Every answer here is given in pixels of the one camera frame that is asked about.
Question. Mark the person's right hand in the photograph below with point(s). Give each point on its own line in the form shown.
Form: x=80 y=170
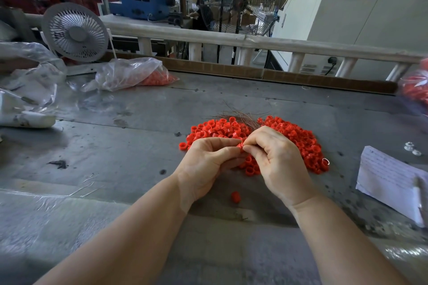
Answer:
x=281 y=168

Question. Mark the person's left hand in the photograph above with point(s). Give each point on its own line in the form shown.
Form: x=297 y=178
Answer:
x=200 y=168

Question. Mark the person's left thumb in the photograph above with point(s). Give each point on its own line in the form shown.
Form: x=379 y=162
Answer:
x=232 y=154

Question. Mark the person's right thumb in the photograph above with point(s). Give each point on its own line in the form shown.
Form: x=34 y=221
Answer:
x=255 y=153

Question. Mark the person's left forearm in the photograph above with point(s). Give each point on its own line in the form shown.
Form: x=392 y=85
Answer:
x=133 y=238

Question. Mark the person's right forearm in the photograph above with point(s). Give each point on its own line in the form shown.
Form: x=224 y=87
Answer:
x=337 y=244

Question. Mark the pile of red plastic rings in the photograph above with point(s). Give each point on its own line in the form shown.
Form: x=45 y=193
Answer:
x=301 y=141

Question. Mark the white metal railing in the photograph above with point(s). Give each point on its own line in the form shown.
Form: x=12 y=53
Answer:
x=214 y=38

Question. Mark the clear bag of red rings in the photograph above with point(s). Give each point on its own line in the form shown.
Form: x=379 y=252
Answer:
x=130 y=72
x=416 y=86

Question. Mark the white handwritten paper sheet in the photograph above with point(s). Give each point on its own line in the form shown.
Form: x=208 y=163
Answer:
x=384 y=178

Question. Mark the large black standing fan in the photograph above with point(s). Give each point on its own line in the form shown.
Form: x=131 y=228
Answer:
x=239 y=2

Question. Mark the small white plastic nut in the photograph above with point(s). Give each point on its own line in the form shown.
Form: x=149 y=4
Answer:
x=408 y=146
x=416 y=153

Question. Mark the white machine cabinet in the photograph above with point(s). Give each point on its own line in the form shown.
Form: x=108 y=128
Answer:
x=361 y=17

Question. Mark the small grey desk fan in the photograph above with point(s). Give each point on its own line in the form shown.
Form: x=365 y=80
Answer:
x=76 y=32

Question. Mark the white plastic roll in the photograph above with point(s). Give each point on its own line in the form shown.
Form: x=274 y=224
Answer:
x=28 y=119

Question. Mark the crumpled clear plastic bags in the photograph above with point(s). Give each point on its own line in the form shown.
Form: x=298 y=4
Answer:
x=36 y=74

